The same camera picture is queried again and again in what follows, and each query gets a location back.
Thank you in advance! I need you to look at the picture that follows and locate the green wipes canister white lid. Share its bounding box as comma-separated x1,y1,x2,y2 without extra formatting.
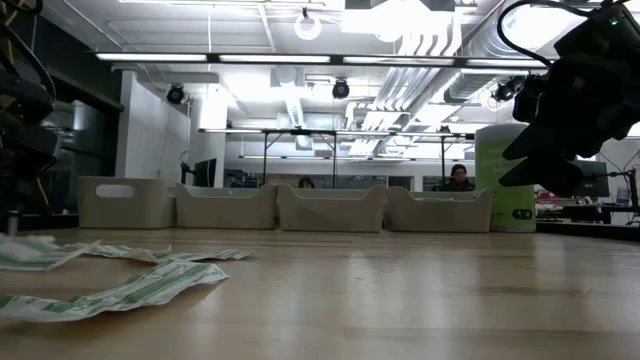
474,123,537,233

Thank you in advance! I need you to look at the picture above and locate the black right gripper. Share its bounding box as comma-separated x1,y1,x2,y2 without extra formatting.
498,48,640,199

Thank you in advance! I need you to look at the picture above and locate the white plastic bin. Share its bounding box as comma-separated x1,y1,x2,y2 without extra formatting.
277,183,389,233
384,186,493,233
173,183,279,230
78,176,176,230

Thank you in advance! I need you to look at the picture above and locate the black background table frame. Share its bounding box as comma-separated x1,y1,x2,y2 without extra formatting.
198,127,477,191

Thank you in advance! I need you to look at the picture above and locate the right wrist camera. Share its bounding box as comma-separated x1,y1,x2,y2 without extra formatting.
553,16,640,62

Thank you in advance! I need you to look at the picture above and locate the black computer monitor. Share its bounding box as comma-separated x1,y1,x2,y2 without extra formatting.
179,157,217,189
572,159,611,199

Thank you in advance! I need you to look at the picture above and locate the white ceiling ring light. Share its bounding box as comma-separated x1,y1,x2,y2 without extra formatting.
293,7,323,42

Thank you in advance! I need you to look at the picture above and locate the yellow extension cable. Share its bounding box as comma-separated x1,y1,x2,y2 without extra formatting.
34,174,51,209

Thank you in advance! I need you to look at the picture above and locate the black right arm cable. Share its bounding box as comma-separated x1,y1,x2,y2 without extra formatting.
496,0,596,69

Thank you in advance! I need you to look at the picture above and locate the long ceiling light bar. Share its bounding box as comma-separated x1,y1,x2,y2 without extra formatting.
94,52,551,70

